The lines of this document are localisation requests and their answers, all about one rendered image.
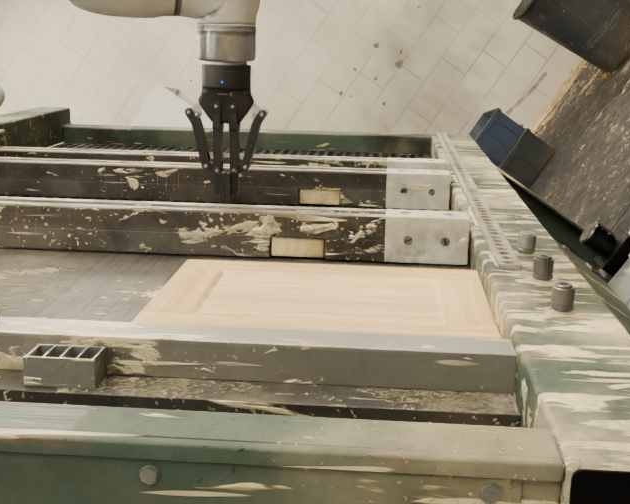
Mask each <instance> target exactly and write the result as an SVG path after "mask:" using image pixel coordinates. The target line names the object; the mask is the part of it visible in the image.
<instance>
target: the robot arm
mask: <svg viewBox="0 0 630 504"><path fill-rule="evenodd" d="M69 1H70V2H71V3H72V4H73V5H74V6H76V7H78V8H80V9H82V10H85V11H88V12H92V13H95V14H100V15H106V16H114V17H125V18H156V17H163V16H180V17H188V18H193V19H196V21H197V27H196V31H197V58H198V59H199V60H202V61H206V64H202V92H201V95H200V97H199V102H198V103H197V104H195V105H194V106H192V107H189V108H187V109H185V115H186V116H187V118H188V119H189V121H190V122H191V124H192V128H193V133H194V137H195V141H196V145H197V149H198V153H199V157H200V161H201V165H202V168H203V169H205V170H209V171H211V172H212V173H213V175H214V192H215V194H220V204H233V194H237V193H238V191H239V174H240V172H243V171H247V170H248V169H249V168H250V167H251V163H252V159H253V155H254V151H255V147H256V143H257V139H258V135H259V131H260V127H261V123H262V122H263V120H264V119H265V118H266V116H267V114H268V111H267V110H266V109H262V108H260V107H259V106H257V105H256V104H254V99H253V97H252V94H251V65H247V62H248V61H254V60H255V58H256V26H255V25H256V17H257V12H258V9H259V6H260V0H69ZM211 24H242V25H211ZM201 109H203V110H204V112H205V113H206V114H207V116H208V117H209V119H210V120H211V121H212V128H213V162H212V161H211V157H210V153H209V148H208V144H207V140H206V136H205V132H204V128H203V124H202V120H201V118H200V117H201V116H202V112H201ZM249 110H251V111H252V114H251V118H252V119H253V122H252V124H251V128H250V132H249V136H248V140H247V144H246V148H245V152H244V157H243V161H242V163H240V122H241V121H242V120H243V119H244V117H245V116H246V115H247V113H248V112H249ZM224 123H227V124H229V132H230V171H223V169H224V168H223V129H224Z"/></svg>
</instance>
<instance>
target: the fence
mask: <svg viewBox="0 0 630 504"><path fill-rule="evenodd" d="M37 344H55V345H77V346H99V347H106V353H107V374H113V375H134V376H155V377H176V378H197V379H217V380H238V381H259V382H280V383H301V384H322V385H343V386H364V387H385V388H406V389H426V390H447V391H468V392H489V393H510V394H513V393H514V388H515V375H516V361H517V355H516V352H515V350H514V347H513V345H512V342H511V340H510V339H503V338H480V337H457V336H434V335H411V334H388V333H365V332H343V331H320V330H297V329H274V328H251V327H228V326H205V325H182V324H159V323H136V322H113V321H91V320H68V319H45V318H22V317H0V369H8V370H23V356H26V355H27V354H28V353H29V352H30V351H31V350H33V349H34V348H35V347H36V346H37Z"/></svg>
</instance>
